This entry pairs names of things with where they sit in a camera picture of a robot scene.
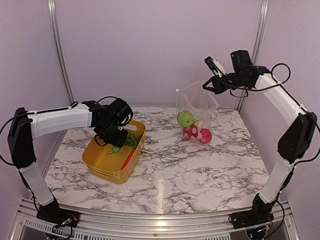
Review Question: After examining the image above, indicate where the aluminium frame post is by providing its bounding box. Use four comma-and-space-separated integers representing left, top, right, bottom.
47, 0, 75, 103
237, 0, 270, 111

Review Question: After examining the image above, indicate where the left aluminium frame post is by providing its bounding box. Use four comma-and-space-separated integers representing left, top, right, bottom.
47, 0, 75, 103

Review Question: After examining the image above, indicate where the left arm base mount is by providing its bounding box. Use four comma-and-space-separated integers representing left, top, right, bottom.
36, 208, 80, 228

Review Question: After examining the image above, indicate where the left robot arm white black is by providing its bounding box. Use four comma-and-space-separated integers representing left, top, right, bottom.
1, 96, 133, 223

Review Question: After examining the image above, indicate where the green grape bunch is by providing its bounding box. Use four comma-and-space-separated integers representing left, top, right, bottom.
124, 132, 142, 149

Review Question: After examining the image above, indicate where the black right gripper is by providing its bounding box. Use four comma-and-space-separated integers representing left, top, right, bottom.
202, 71, 250, 95

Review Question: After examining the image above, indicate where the clear zip top bag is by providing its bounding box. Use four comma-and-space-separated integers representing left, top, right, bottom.
175, 81, 220, 145

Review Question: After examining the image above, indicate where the green bitter gourd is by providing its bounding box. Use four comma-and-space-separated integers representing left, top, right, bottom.
111, 145, 121, 153

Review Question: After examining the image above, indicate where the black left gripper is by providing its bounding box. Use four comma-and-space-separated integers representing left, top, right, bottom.
98, 121, 128, 148

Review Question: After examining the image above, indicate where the yellow plastic basket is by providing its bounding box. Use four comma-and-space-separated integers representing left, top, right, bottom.
82, 120, 146, 184

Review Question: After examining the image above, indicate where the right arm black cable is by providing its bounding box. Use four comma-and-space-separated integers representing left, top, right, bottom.
271, 62, 292, 85

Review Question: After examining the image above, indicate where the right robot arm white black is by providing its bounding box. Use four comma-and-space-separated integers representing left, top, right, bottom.
202, 50, 319, 224

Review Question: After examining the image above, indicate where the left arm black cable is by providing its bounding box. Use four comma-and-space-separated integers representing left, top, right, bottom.
96, 95, 118, 105

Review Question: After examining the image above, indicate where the right aluminium frame post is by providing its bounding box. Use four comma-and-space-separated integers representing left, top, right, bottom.
237, 0, 270, 111

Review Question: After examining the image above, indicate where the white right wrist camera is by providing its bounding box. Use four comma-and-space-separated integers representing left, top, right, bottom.
204, 56, 226, 78

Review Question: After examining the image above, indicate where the green apple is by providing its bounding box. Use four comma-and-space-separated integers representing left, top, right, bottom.
177, 110, 194, 128

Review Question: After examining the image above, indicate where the red apple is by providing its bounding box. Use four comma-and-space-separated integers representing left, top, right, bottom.
198, 128, 212, 144
182, 124, 202, 140

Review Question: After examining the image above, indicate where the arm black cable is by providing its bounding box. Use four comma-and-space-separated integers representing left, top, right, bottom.
271, 62, 292, 85
96, 95, 118, 105

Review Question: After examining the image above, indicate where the front aluminium rail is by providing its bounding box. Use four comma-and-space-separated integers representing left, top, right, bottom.
14, 197, 293, 240

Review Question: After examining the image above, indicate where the orange carrot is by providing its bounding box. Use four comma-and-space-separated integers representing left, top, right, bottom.
121, 149, 136, 170

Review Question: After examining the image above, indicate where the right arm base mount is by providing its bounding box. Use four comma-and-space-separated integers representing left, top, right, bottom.
228, 210, 274, 229

